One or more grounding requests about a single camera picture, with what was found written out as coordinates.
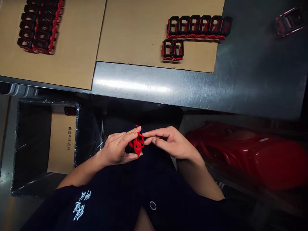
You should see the large brown cardboard sheet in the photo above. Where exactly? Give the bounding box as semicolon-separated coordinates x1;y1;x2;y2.
0;0;108;91
96;0;226;73

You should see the person's body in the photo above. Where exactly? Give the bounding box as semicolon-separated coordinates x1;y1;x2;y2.
20;106;241;231

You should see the box lined with plastic bag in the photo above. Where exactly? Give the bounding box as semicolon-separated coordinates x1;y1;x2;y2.
10;97;104;197

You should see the person's right hand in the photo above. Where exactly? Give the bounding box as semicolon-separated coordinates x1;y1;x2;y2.
142;126;201;160

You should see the red black plastic frame part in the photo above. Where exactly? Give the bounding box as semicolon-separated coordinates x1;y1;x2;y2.
274;7;305;38
64;106;77;117
125;124;145;157

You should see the group of red black frames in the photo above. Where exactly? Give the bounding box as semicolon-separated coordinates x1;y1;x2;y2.
161;15;233;61
16;0;65;55

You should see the stack of red plastic stools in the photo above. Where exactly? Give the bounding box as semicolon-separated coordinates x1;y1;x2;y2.
184;120;308;192

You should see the brown cardboard divider with print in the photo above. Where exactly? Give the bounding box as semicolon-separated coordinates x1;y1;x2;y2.
47;106;78;174

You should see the person's left hand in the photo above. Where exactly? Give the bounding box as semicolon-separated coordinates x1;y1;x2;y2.
97;126;144;167

